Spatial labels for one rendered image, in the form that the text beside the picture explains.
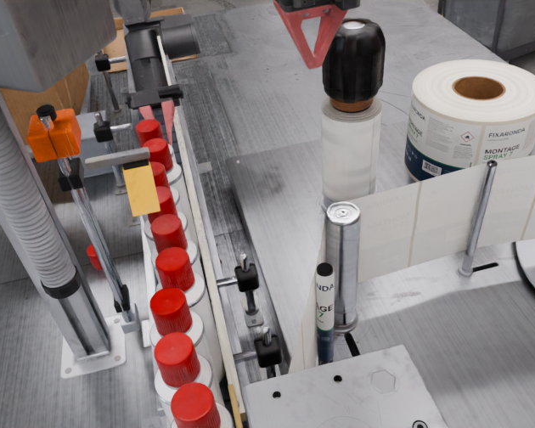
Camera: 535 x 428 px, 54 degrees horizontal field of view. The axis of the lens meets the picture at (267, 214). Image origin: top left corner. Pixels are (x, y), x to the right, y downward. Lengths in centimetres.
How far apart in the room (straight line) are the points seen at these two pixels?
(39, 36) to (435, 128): 61
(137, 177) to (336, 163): 31
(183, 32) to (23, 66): 62
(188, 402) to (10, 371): 45
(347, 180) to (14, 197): 48
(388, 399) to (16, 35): 32
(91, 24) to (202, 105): 87
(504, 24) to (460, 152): 226
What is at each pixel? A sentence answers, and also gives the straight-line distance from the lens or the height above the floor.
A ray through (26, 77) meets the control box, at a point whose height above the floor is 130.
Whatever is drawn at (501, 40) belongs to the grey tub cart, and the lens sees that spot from 312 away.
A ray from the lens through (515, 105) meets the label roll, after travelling 87.
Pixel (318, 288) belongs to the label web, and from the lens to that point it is 52.
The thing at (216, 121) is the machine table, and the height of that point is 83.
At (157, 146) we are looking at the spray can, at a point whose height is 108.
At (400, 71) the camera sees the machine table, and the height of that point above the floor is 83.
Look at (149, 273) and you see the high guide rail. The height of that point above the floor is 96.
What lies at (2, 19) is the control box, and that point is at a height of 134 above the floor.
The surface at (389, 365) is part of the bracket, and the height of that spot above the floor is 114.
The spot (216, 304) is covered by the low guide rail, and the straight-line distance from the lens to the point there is 69.
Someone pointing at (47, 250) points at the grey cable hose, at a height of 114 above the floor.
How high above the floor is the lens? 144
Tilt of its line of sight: 41 degrees down
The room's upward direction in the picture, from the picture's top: 6 degrees counter-clockwise
